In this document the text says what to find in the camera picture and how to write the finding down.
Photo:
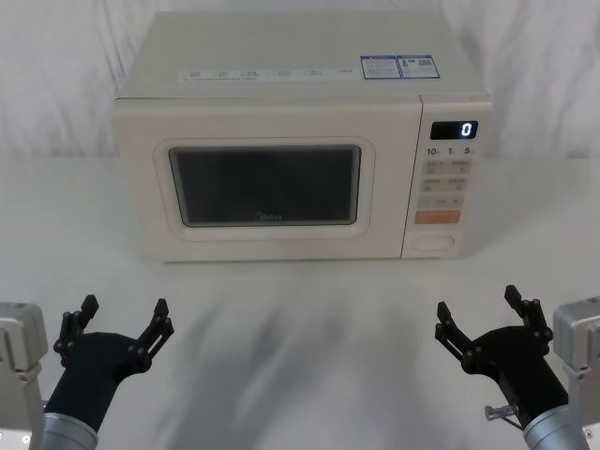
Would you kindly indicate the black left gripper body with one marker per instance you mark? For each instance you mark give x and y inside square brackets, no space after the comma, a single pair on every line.
[94,365]

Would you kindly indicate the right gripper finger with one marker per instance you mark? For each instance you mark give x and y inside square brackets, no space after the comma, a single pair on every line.
[452,335]
[534,319]

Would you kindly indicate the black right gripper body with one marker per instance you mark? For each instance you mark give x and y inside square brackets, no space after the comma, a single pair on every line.
[520,365]

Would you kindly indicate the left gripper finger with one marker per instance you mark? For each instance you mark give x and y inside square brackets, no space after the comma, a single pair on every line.
[70,325]
[157,335]

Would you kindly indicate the white table cloth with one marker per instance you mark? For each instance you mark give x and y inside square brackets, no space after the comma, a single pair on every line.
[300,337]

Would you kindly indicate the cream microwave oven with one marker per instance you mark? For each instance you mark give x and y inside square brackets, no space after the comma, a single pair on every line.
[262,117]

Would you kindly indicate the white curtain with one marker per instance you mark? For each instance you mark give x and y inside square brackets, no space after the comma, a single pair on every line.
[56,70]

